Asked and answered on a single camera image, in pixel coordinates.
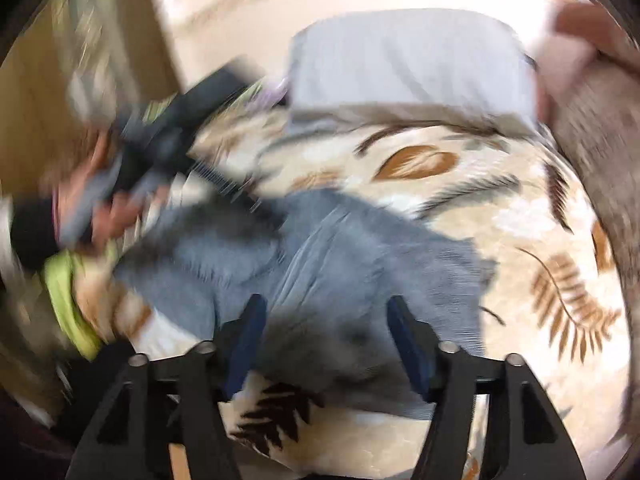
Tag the grey pillow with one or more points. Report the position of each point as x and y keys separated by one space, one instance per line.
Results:
x=400 y=60

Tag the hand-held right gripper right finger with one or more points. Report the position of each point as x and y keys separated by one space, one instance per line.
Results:
x=407 y=345

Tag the purple cloth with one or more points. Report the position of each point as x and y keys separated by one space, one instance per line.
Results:
x=272 y=97

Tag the leaf print fleece blanket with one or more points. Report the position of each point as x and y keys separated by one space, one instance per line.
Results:
x=475 y=210

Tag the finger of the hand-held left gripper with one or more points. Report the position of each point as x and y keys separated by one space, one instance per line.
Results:
x=225 y=185

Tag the striped floral beige quilt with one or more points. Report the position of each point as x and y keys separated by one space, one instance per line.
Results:
x=600 y=125

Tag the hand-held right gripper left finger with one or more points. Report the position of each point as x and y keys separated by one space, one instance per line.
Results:
x=245 y=345

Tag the person's left hand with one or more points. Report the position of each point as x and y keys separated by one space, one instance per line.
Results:
x=122 y=215

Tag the lime green sheet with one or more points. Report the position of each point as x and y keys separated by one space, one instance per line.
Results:
x=65 y=300

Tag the grey acid-wash denim pants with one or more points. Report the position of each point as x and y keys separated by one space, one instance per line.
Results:
x=350 y=260

